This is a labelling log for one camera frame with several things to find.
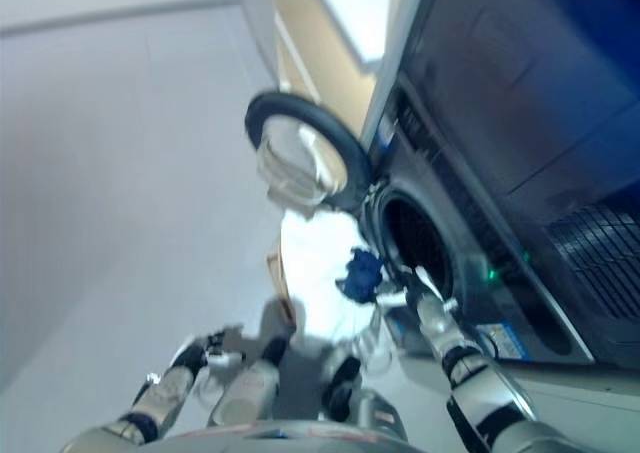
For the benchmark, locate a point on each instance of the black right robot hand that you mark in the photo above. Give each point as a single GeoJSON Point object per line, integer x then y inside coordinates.
{"type": "Point", "coordinates": [415, 290]}

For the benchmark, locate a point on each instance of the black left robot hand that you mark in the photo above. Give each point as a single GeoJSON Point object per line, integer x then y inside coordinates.
{"type": "Point", "coordinates": [205, 350]}

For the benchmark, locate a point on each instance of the dark blue cloth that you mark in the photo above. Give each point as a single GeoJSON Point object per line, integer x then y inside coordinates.
{"type": "Point", "coordinates": [362, 275]}

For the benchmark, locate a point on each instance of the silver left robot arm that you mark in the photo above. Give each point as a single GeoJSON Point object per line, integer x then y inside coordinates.
{"type": "Point", "coordinates": [160, 393]}

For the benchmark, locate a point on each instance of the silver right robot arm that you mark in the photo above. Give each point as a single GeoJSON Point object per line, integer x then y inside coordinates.
{"type": "Point", "coordinates": [490, 388]}

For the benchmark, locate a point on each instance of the brown wicker laundry basket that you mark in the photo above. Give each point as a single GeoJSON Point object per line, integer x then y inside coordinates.
{"type": "Point", "coordinates": [278, 273]}

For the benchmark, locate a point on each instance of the grey front-load washing machine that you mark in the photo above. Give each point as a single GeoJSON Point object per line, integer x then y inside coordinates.
{"type": "Point", "coordinates": [530, 323]}

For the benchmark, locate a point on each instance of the round washing machine door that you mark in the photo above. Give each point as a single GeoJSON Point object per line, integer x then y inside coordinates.
{"type": "Point", "coordinates": [351, 148]}

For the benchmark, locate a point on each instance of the silver robot torso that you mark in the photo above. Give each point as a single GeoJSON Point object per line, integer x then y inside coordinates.
{"type": "Point", "coordinates": [240, 438]}

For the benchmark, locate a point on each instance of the white cloth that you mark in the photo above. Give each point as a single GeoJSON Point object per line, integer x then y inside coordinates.
{"type": "Point", "coordinates": [310, 283]}

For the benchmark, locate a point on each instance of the silver right robot leg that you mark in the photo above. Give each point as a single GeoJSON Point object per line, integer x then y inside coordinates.
{"type": "Point", "coordinates": [370, 408]}

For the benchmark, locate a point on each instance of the grey stacked tumble dryer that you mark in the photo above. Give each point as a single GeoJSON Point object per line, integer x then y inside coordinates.
{"type": "Point", "coordinates": [500, 98]}

